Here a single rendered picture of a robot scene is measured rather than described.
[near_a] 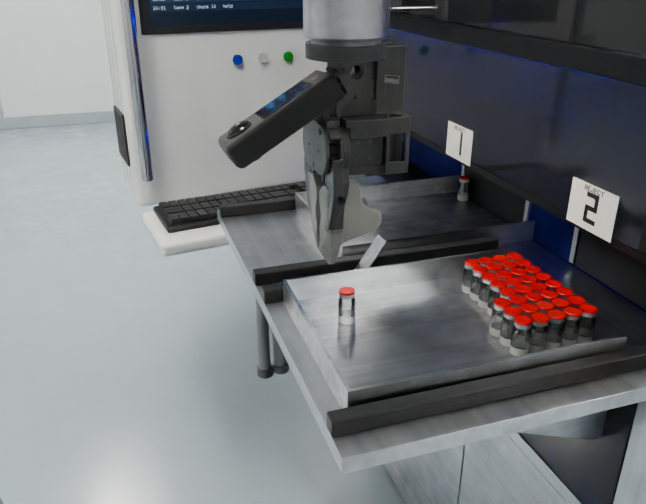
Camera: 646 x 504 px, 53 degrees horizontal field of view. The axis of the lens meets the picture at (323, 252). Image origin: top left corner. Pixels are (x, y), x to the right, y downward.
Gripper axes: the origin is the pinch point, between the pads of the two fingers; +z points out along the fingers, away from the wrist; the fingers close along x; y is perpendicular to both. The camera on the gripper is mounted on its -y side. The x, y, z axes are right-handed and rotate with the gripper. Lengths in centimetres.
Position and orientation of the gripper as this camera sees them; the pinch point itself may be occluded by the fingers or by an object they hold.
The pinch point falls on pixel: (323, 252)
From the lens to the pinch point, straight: 64.2
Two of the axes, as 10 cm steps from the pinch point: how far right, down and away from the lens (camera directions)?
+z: 0.0, 9.1, 4.1
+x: -3.1, -3.9, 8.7
